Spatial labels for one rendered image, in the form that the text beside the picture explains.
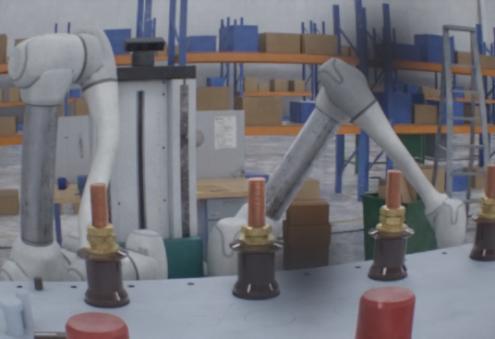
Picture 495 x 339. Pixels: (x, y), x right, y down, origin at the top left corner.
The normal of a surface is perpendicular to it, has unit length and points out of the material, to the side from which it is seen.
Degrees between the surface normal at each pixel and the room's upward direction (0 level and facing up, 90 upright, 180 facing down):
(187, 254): 90
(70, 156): 90
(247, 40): 90
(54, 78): 105
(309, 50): 90
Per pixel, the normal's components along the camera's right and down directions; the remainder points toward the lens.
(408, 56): 0.33, 0.11
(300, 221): 0.06, 0.12
